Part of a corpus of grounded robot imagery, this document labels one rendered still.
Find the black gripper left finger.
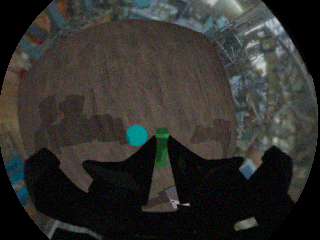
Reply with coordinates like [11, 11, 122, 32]
[81, 136, 157, 207]

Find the cyan circle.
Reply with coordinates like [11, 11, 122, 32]
[125, 125, 147, 147]

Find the green post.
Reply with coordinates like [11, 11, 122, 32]
[156, 128, 169, 167]

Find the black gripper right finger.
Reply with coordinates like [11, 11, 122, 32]
[167, 136, 244, 205]

